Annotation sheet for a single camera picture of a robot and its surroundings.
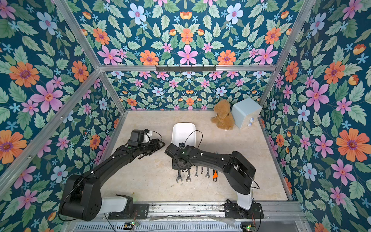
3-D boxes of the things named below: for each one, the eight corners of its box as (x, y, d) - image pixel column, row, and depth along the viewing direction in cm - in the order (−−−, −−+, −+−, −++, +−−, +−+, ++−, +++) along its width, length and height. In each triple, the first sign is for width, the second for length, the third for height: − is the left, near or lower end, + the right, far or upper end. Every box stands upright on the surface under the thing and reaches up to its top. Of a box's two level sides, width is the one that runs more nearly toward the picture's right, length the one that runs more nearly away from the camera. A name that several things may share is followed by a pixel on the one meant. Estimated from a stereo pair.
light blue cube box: (237, 131, 108) (243, 118, 96) (226, 119, 116) (230, 105, 104) (257, 122, 114) (264, 108, 102) (245, 111, 122) (251, 97, 110)
